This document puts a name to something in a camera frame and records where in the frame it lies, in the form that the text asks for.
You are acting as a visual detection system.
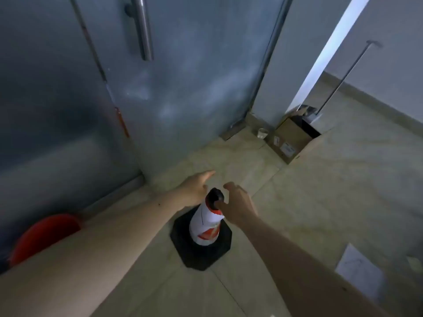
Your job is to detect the long-handled metal dustpan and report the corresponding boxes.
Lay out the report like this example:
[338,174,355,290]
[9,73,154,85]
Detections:
[309,40,384,124]

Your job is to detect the red plastic basin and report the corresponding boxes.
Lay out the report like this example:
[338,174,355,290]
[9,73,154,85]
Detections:
[8,213,84,268]

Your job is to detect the frosted glass door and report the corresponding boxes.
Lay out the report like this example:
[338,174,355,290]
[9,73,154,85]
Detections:
[0,0,295,228]

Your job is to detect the person's left hand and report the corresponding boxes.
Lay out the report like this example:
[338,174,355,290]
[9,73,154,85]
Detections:
[178,170,217,208]

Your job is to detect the white paper sheet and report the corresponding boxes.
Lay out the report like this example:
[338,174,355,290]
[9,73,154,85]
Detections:
[335,243,386,305]

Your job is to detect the metal door floor hinge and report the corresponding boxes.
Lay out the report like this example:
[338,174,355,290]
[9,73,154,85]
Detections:
[220,120,247,142]

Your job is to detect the red white traffic cone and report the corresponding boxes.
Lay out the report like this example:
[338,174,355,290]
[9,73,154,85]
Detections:
[170,187,233,272]

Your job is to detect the brown cardboard box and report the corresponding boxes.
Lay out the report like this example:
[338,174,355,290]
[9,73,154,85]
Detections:
[272,107,323,165]

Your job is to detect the person's right forearm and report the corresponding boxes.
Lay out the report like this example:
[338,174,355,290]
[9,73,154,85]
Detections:
[242,214,392,317]

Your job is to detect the metal door handle bar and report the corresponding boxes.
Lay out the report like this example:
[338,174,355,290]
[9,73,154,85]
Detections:
[124,0,154,62]

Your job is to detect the red sticker strip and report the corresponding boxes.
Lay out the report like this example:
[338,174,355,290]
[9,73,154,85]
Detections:
[114,107,130,138]

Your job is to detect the person's right hand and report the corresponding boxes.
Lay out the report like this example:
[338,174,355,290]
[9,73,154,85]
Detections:
[215,182,259,226]

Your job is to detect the person's left forearm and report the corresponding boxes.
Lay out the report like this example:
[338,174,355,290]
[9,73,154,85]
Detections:
[0,190,189,317]

